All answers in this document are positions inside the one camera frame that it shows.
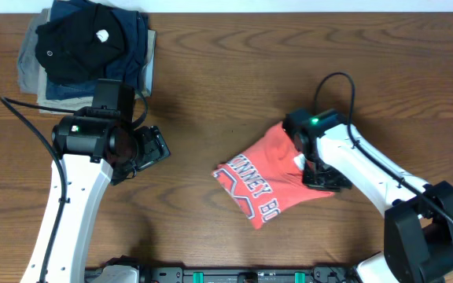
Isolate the red printed t-shirt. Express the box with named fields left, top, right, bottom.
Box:
left=212, top=123, right=334, bottom=230

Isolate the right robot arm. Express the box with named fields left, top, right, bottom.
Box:
left=282, top=109, right=453, bottom=282

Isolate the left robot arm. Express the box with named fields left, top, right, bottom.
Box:
left=21, top=79, right=170, bottom=282

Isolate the beige folded garment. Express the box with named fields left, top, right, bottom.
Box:
left=36, top=30, right=157, bottom=110

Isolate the light blue folded garment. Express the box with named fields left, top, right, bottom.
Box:
left=142, top=53, right=155, bottom=97

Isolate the navy folded garment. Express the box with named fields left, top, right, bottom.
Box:
left=45, top=1, right=149, bottom=100

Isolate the black folded garment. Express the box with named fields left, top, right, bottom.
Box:
left=35, top=4, right=126, bottom=84

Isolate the right black cable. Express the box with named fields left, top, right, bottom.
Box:
left=312, top=72, right=453, bottom=263

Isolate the black cable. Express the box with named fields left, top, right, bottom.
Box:
left=312, top=72, right=453, bottom=263
left=0, top=96, right=76, bottom=283

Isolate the left black cable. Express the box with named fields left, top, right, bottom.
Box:
left=0, top=96, right=76, bottom=283

